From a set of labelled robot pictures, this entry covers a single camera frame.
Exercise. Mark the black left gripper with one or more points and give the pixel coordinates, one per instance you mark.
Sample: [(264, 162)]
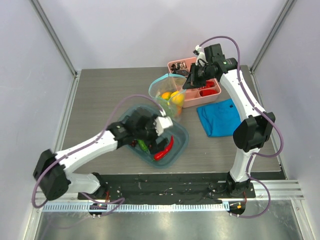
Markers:
[(154, 147)]

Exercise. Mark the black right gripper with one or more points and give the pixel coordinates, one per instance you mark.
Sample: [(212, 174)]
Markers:
[(194, 76)]

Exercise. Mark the green chili pepper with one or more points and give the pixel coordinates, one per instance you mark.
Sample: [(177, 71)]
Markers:
[(143, 146)]

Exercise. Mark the yellow pear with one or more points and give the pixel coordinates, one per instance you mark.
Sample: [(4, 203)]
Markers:
[(177, 98)]

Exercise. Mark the clear zip top bag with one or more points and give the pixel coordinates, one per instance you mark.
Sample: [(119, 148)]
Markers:
[(166, 83)]

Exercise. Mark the orange tangerine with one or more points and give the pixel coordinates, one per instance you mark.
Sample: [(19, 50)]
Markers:
[(177, 110)]

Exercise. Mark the yellow green mango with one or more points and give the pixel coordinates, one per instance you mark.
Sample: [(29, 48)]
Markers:
[(166, 95)]

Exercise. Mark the green grape bunch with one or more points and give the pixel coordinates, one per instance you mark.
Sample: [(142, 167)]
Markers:
[(170, 111)]

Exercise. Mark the red chili pepper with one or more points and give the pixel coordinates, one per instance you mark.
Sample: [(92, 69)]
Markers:
[(160, 155)]

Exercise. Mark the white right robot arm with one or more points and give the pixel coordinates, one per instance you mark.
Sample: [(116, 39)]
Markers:
[(256, 124)]

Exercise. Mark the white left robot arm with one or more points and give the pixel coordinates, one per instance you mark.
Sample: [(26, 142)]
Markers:
[(55, 172)]

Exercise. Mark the red item in organizer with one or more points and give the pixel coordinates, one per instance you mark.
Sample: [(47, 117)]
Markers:
[(208, 89)]

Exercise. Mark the clear blue plastic tray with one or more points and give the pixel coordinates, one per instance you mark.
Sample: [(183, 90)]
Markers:
[(180, 139)]

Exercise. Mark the blue folded cloth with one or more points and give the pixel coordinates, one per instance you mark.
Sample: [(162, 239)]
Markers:
[(219, 119)]

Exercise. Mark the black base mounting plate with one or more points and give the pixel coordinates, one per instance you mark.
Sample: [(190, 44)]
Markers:
[(170, 189)]

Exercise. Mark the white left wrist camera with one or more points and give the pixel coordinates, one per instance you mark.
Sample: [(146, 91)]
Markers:
[(161, 123)]

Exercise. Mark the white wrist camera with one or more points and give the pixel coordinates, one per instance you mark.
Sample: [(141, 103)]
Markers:
[(200, 56), (161, 123)]

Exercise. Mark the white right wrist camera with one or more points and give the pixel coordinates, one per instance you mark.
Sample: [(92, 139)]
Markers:
[(200, 56)]

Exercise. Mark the aluminium front rail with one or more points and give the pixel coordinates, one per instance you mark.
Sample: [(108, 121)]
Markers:
[(269, 191)]

